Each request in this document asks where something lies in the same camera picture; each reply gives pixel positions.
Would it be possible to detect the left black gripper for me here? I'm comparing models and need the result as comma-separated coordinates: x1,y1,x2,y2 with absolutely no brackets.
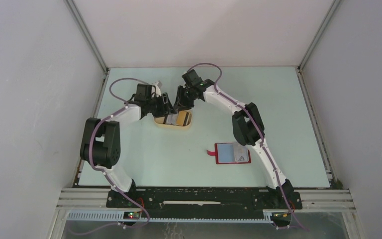
147,93,177,119

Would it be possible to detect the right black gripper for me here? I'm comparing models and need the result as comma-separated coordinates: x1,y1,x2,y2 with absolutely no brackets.
174,86,195,112

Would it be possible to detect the beige oval tray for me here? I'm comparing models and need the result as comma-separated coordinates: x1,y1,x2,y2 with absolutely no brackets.
154,111,192,130

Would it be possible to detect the red card holder wallet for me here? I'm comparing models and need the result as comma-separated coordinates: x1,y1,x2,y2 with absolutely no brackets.
206,142,251,165

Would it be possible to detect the white numbered card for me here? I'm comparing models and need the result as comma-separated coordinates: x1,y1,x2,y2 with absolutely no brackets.
233,143,249,163

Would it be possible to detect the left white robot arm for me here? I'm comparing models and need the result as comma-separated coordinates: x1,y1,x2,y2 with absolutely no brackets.
80,81,175,208

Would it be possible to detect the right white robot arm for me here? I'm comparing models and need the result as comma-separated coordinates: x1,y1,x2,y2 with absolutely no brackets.
174,69,294,208

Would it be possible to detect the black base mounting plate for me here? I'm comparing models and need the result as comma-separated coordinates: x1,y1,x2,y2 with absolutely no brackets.
106,187,302,220

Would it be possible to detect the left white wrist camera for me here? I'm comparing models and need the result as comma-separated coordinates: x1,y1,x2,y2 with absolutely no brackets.
152,81,162,97

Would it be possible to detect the aluminium frame rail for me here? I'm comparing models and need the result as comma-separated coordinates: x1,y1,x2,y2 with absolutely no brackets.
46,187,366,239

